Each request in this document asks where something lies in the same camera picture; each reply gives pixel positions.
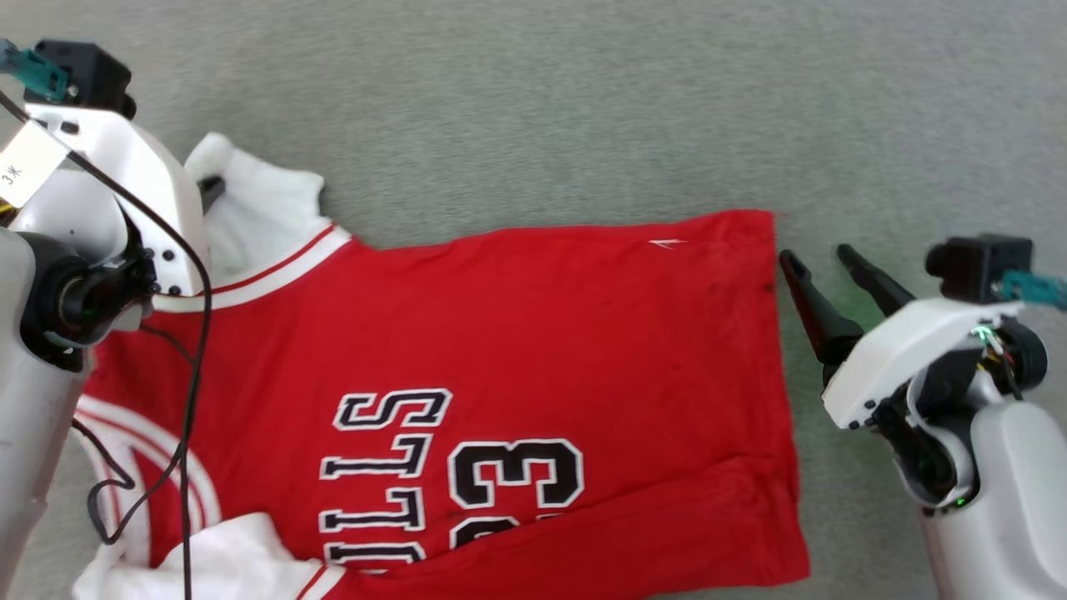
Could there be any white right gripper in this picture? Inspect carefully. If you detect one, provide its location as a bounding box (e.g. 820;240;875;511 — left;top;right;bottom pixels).
779;243;1026;430

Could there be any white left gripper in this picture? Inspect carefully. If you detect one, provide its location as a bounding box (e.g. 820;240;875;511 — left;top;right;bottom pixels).
23;107;228;297

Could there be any red white basketball jersey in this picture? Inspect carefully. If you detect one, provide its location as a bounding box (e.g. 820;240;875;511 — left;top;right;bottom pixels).
71;132;811;600

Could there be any right camera cable teal plug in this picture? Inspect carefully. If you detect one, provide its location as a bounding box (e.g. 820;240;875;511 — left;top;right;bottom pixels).
996;271;1067;311

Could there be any camera cable teal plug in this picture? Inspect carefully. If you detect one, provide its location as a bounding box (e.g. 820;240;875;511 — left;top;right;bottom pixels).
996;271;1067;311
0;42;213;600

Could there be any white paper cable label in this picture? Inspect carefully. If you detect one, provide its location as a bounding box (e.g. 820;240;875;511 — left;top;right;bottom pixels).
0;121;69;209

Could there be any left camera cable teal plug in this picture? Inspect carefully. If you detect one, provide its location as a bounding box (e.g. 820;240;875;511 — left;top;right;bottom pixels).
0;42;213;600

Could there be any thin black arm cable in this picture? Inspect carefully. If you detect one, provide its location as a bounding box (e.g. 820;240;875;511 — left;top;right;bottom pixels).
71;325;197;547

